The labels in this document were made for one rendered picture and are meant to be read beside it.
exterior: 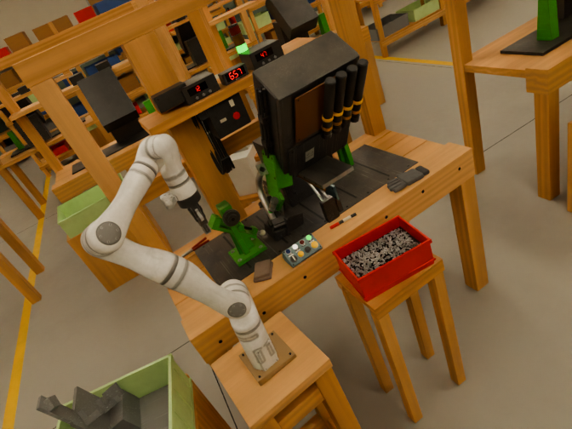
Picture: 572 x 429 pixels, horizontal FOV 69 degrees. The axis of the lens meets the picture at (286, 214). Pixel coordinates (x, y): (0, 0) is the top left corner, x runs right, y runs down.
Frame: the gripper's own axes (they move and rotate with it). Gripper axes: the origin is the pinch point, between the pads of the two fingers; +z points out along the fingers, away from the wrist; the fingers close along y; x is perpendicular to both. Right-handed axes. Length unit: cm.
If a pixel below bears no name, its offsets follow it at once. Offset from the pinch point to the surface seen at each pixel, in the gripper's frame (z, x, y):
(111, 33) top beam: -60, -11, 65
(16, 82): -29, 92, 734
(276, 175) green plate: 11.2, -38.5, 27.9
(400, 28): 102, -432, 408
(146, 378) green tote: 39, 44, 0
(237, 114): -12, -41, 55
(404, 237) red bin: 43, -64, -14
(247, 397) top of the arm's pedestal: 45, 18, -29
